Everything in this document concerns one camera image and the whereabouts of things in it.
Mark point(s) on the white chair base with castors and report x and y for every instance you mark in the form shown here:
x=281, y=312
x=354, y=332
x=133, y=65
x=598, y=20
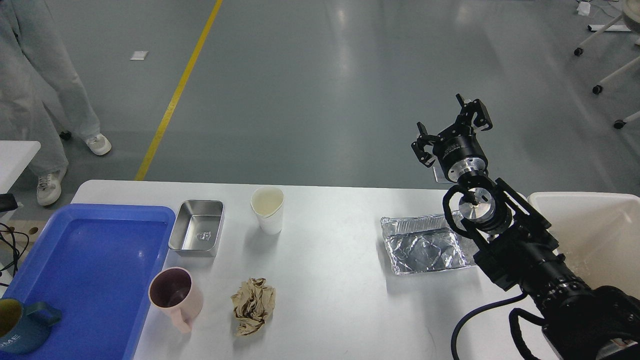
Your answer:
x=627, y=18

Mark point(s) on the pink mug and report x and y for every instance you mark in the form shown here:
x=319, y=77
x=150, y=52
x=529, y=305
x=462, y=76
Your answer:
x=174, y=292

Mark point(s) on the crumpled brown paper ball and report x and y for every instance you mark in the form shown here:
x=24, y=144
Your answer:
x=253, y=304

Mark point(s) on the clear floor plate left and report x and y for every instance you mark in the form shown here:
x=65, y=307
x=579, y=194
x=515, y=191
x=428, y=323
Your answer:
x=439, y=175

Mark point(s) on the stainless steel rectangular container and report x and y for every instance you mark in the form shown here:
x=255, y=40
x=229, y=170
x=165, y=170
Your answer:
x=197, y=228

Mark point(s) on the white side table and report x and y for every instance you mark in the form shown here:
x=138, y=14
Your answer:
x=15, y=155

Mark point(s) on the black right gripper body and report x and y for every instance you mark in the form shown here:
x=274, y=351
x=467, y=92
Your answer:
x=458, y=152

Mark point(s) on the white paper cup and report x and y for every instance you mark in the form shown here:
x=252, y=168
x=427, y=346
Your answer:
x=267, y=203

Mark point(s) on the aluminium foil tray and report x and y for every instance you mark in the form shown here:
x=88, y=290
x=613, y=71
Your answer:
x=425, y=244

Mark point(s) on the white paper on floor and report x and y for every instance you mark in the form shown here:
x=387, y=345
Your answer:
x=139, y=55

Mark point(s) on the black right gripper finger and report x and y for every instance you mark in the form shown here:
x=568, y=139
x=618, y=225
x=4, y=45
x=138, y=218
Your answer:
x=424, y=140
x=473, y=117

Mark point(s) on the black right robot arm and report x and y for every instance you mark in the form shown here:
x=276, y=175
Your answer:
x=515, y=248

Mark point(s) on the white plastic bin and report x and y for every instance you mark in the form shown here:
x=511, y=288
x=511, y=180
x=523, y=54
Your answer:
x=599, y=233

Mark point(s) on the blue plastic tray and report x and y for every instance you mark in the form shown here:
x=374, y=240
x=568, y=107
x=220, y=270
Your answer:
x=94, y=263

